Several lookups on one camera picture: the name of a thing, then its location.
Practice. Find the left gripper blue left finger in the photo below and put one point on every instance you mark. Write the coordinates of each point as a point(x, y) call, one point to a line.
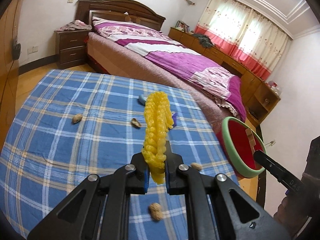
point(139, 179)

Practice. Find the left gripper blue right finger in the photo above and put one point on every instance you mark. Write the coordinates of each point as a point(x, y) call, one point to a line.
point(175, 185)

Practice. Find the yellow foam net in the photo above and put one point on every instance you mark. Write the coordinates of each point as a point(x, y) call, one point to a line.
point(159, 121)

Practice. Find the purple plastic wrapper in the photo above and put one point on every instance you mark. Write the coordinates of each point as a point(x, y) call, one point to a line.
point(174, 118)

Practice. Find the wooden block strip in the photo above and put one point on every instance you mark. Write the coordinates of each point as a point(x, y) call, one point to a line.
point(251, 139)

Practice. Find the light blue tube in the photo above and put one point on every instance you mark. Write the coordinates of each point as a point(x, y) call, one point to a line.
point(142, 100)

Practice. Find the peanut shell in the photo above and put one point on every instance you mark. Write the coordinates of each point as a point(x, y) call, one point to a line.
point(196, 166)
point(77, 118)
point(155, 211)
point(135, 123)

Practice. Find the red bin with green rim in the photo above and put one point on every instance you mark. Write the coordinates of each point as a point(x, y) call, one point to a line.
point(235, 143)

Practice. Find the blue plaid cloth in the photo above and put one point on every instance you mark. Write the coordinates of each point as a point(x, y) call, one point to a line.
point(45, 156)

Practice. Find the long wooden cabinet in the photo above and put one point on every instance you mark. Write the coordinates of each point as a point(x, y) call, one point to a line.
point(258, 98)

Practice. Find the purple floral quilt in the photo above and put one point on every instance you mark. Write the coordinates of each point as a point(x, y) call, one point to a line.
point(184, 63)

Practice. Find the dark clothes pile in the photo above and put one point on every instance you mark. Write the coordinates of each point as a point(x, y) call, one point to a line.
point(204, 40)

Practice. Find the wooden bed with headboard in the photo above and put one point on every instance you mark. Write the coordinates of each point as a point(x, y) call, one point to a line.
point(111, 58)

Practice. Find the floral pink curtains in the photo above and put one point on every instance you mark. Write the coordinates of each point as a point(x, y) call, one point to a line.
point(244, 34)

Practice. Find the dark wooden nightstand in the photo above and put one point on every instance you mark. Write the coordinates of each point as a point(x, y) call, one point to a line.
point(71, 48)

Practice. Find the folded cloth on nightstand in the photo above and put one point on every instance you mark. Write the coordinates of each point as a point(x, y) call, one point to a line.
point(74, 25)

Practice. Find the black bag on wardrobe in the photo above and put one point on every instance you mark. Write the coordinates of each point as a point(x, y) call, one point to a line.
point(15, 49)

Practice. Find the large wooden wardrobe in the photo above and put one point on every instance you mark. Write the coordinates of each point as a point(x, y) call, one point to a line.
point(9, 66)

